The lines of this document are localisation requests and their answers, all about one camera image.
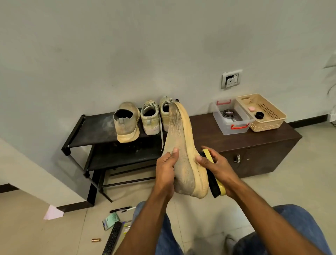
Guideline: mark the person's left hand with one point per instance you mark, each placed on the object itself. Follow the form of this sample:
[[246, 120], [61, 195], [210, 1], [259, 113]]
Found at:
[[165, 174]]

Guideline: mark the person's right hand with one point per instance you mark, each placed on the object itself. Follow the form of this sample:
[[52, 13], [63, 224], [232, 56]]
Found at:
[[221, 171]]

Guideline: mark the black orange shoe brush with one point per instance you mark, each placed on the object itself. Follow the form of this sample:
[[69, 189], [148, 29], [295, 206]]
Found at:
[[214, 186]]

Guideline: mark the worn tan slip-on shoe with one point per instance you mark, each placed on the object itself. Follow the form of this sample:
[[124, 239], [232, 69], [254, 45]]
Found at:
[[126, 123], [183, 157]]

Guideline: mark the clear plastic storage box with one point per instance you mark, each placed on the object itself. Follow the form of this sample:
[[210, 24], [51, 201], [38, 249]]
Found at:
[[233, 129]]

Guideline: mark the pale green lace-up shoe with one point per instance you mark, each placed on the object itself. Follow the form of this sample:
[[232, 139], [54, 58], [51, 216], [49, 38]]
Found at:
[[150, 121], [164, 113]]

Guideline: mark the small black round cap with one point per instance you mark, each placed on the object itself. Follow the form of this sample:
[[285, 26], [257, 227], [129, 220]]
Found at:
[[259, 115]]

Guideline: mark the pink round lid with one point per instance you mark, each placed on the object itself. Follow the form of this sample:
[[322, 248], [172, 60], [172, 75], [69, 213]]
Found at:
[[252, 109]]

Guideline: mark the beige plastic basket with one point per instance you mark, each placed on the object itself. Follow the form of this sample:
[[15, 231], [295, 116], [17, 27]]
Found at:
[[270, 113]]

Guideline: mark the person's left forearm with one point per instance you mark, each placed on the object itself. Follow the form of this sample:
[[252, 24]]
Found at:
[[144, 226]]

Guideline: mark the person's right forearm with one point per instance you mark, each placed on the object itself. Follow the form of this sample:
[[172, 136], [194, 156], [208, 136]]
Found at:
[[273, 223]]

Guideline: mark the dark brown wooden cabinet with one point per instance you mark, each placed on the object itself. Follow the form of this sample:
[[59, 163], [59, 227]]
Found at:
[[210, 131]]

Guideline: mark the person's left leg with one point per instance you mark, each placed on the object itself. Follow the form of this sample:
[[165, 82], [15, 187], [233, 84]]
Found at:
[[165, 236]]

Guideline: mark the person's leg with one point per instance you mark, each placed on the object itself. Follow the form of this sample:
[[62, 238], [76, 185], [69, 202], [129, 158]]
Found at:
[[304, 226], [165, 236]]

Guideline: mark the person's right leg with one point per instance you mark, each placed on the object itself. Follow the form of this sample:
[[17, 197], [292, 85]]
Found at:
[[304, 226]]

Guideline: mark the black pen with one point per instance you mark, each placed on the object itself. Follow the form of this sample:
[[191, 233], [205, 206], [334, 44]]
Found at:
[[119, 209]]

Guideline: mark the black round polish tin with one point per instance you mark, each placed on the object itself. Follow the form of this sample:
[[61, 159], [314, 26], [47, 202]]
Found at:
[[228, 112]]

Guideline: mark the green paper packet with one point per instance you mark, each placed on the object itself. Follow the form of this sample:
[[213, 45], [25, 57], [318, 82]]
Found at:
[[110, 221]]

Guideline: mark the black metal shoe rack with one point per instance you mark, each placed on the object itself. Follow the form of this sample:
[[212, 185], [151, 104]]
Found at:
[[94, 131]]

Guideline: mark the black remote control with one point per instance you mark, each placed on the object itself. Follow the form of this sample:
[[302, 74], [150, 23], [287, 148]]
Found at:
[[111, 239]]

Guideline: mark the small brass cylinder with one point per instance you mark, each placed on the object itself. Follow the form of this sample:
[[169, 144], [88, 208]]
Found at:
[[96, 240]]

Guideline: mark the white paper sheet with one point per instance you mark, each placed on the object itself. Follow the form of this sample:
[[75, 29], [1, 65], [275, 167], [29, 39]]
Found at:
[[53, 213]]

